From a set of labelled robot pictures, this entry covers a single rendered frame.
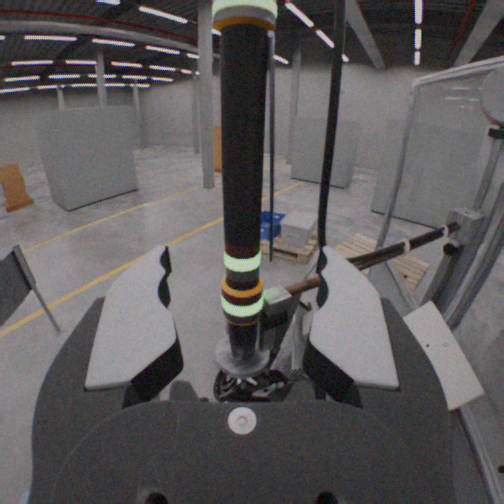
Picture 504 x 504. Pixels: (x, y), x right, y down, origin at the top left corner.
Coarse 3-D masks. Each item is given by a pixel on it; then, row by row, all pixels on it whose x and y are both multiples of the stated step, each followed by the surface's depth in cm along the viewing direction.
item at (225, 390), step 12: (264, 372) 51; (276, 372) 55; (216, 384) 52; (228, 384) 48; (240, 384) 45; (252, 384) 46; (264, 384) 48; (216, 396) 47; (228, 396) 45; (240, 396) 45
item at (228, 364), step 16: (272, 304) 25; (288, 304) 27; (272, 320) 26; (224, 336) 32; (272, 336) 28; (224, 352) 29; (256, 352) 29; (224, 368) 27; (240, 368) 27; (256, 368) 27
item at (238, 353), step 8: (232, 328) 25; (240, 328) 25; (248, 328) 25; (256, 328) 26; (232, 336) 26; (240, 336) 26; (248, 336) 26; (256, 336) 27; (232, 344) 27; (240, 344) 26; (248, 344) 26; (232, 352) 28; (240, 352) 27; (248, 352) 28; (240, 360) 28
